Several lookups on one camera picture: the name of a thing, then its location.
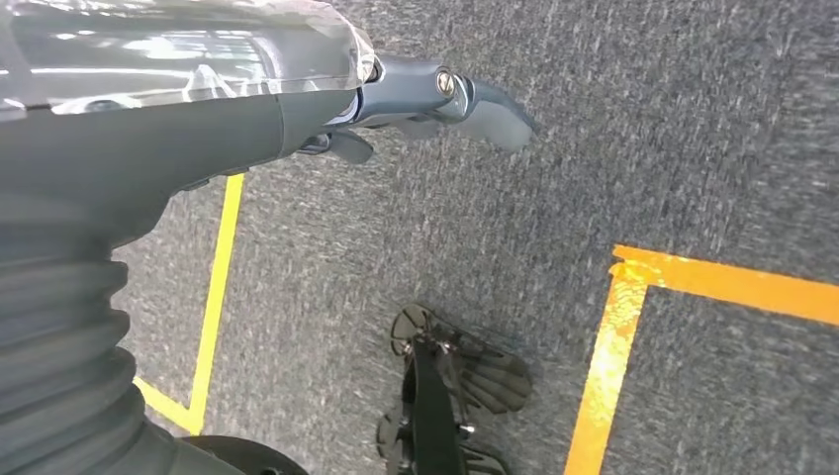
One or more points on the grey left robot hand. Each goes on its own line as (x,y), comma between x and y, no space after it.
(164,144)

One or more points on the yellow floor tape outline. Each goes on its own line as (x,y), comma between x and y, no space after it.
(213,295)
(613,360)

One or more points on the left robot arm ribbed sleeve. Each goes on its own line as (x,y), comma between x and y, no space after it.
(59,341)

